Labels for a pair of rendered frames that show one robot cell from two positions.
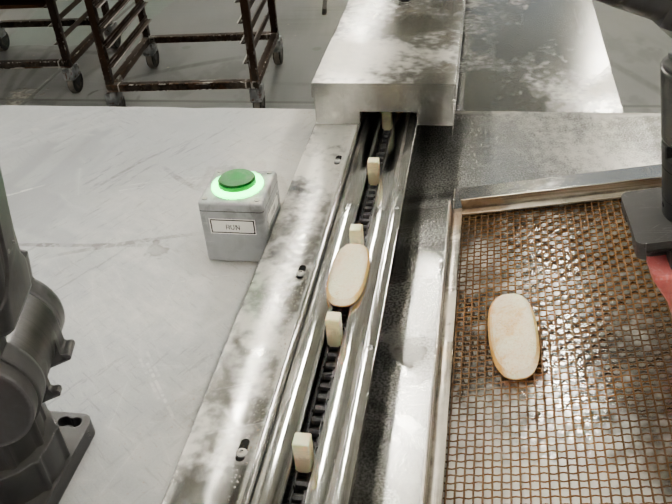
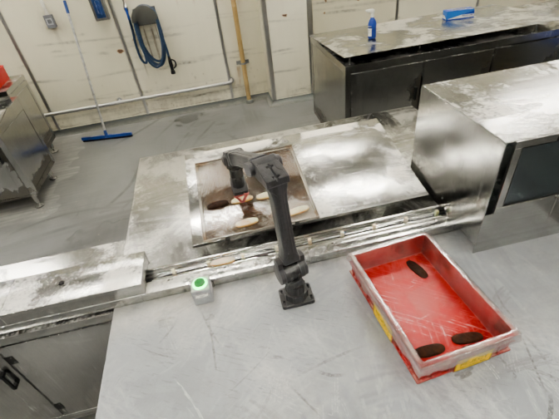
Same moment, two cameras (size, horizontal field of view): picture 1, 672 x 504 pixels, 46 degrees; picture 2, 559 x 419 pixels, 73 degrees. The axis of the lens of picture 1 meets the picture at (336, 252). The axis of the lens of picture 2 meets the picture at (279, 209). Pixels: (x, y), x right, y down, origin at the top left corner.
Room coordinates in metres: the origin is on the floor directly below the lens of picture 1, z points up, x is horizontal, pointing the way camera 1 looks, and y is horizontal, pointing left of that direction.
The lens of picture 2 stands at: (0.73, 1.08, 1.94)
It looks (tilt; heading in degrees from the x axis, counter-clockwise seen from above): 39 degrees down; 251
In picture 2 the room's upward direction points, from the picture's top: 8 degrees counter-clockwise
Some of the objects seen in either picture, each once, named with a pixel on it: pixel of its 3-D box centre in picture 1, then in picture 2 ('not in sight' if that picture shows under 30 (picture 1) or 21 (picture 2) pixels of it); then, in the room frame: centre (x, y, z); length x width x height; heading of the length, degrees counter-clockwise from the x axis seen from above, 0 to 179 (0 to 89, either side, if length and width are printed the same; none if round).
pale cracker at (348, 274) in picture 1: (348, 271); (222, 261); (0.62, -0.01, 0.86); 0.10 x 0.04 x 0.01; 168
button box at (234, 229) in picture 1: (246, 228); (203, 292); (0.73, 0.10, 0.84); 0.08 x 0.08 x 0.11; 78
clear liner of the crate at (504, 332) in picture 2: not in sight; (422, 297); (0.07, 0.51, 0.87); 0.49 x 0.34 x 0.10; 82
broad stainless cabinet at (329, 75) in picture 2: not in sight; (422, 80); (-1.84, -1.68, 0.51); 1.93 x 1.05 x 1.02; 168
